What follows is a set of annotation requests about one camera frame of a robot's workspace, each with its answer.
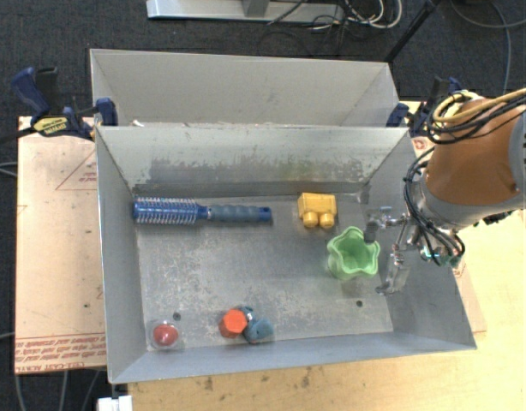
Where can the green wavy plastic cup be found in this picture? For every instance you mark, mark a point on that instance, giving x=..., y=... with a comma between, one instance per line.
x=353, y=255

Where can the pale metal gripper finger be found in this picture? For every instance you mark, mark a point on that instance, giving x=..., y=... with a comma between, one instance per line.
x=385, y=220
x=396, y=272

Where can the black cylinder on white bracket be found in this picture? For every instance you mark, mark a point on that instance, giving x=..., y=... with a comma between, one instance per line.
x=498, y=218

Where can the grey metal bin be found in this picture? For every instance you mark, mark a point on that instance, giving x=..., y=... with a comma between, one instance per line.
x=254, y=272

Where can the blue hairbrush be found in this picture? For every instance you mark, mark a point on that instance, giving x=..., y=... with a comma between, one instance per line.
x=194, y=212

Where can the red ball in clear shell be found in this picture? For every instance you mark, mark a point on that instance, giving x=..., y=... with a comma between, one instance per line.
x=165, y=335

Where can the yellow toy building block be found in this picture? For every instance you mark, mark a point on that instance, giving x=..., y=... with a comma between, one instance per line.
x=316, y=208

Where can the blue-green soft toy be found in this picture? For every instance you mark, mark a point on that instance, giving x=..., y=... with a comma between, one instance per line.
x=259, y=330

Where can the brown cardboard board red print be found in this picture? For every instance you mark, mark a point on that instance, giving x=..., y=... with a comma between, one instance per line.
x=53, y=251

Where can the orange hexagonal toy piece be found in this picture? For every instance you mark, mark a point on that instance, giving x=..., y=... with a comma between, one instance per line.
x=233, y=323

